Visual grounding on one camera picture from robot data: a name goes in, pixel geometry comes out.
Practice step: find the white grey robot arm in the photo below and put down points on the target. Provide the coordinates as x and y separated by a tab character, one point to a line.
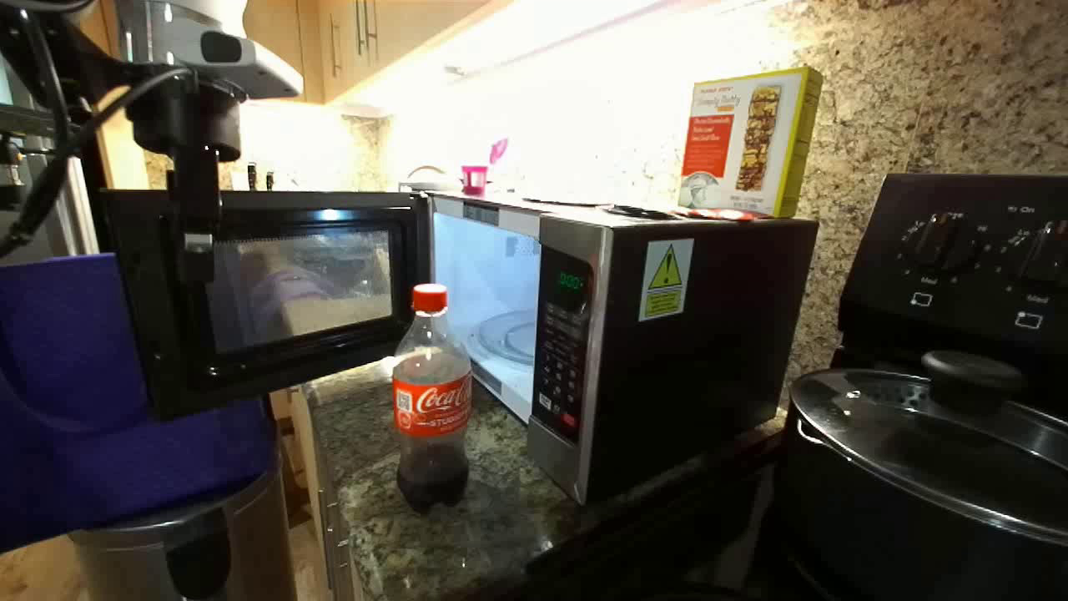
203	69

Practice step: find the wooden wall cabinets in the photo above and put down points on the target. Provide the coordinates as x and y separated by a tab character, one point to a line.
337	44

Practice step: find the glass microwave turntable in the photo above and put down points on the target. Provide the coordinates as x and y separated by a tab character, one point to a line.
504	334

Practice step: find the stainless steel trash can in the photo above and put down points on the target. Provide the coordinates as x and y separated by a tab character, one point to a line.
218	549

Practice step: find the black stove control panel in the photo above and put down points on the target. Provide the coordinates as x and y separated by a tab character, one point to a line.
965	260

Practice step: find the black stainless microwave oven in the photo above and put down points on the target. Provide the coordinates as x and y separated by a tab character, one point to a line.
660	334

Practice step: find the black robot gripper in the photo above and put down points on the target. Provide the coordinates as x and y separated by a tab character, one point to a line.
203	122

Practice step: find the Coke bottle red label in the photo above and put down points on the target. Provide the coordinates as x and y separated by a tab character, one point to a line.
432	404

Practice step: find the black pot with lid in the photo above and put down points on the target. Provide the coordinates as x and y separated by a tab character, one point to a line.
928	484

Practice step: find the open microwave door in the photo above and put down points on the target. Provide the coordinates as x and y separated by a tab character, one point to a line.
320	281

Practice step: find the white green food box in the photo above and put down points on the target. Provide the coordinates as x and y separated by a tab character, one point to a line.
750	137

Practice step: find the blue insulated tote bag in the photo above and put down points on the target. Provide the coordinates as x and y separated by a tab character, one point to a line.
78	437

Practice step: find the pink reusable coffee pod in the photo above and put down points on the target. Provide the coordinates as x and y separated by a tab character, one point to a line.
478	173

